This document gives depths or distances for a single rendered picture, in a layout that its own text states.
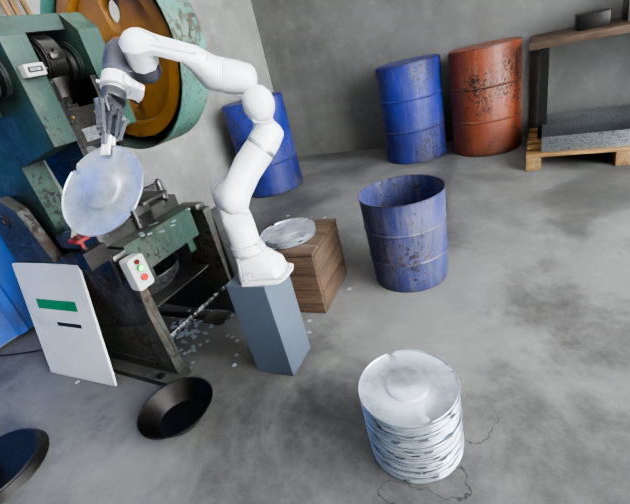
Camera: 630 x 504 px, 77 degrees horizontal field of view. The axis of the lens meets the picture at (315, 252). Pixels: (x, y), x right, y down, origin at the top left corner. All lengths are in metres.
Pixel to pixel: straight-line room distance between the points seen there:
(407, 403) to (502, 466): 0.34
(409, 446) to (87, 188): 1.20
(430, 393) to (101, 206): 1.10
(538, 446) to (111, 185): 1.48
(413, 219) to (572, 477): 1.07
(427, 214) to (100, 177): 1.30
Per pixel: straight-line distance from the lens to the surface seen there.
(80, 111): 1.92
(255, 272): 1.49
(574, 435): 1.51
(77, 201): 1.42
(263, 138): 1.41
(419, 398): 1.23
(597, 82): 4.46
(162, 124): 2.10
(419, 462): 1.29
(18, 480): 2.01
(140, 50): 1.46
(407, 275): 2.00
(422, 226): 1.88
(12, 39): 1.82
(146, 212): 1.91
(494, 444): 1.45
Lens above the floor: 1.17
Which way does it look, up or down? 27 degrees down
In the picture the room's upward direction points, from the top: 14 degrees counter-clockwise
